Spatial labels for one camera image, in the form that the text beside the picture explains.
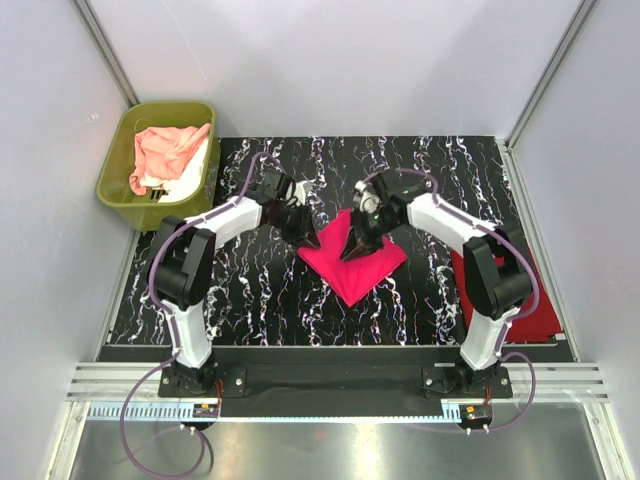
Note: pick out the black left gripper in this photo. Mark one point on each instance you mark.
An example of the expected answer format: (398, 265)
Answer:
(305, 229)

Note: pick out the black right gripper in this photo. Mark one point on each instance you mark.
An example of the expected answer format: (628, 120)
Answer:
(360, 241)

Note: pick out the bright pink t shirt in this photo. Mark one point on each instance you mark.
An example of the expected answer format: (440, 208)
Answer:
(353, 279)

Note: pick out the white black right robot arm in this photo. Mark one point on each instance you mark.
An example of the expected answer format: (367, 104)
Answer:
(499, 280)

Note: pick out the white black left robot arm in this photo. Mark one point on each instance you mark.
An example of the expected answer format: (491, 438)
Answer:
(180, 264)

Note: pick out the white cloth in tub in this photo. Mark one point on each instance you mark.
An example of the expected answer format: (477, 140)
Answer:
(187, 184)

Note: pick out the olive green plastic tub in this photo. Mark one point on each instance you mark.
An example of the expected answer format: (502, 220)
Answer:
(145, 212)

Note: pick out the peach pink cloth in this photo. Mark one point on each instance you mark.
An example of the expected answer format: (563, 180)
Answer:
(163, 154)

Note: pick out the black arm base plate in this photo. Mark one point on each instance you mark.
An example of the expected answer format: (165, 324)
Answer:
(359, 355)

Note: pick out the white slotted cable duct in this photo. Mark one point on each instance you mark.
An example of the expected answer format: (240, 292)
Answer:
(425, 411)

